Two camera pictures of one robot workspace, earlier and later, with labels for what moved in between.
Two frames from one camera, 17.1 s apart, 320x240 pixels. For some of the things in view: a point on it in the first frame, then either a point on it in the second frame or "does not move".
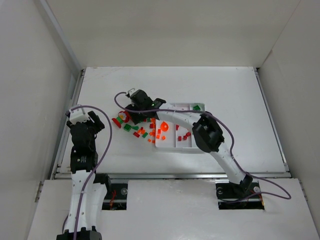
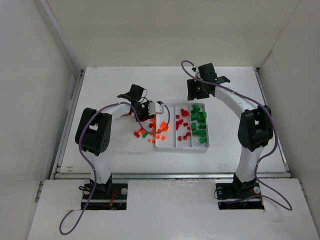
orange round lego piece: x=164 y=126 does not move
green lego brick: x=196 y=108 does not move
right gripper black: x=135 y=113 → x=191 y=85
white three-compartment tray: x=172 y=134 does not move
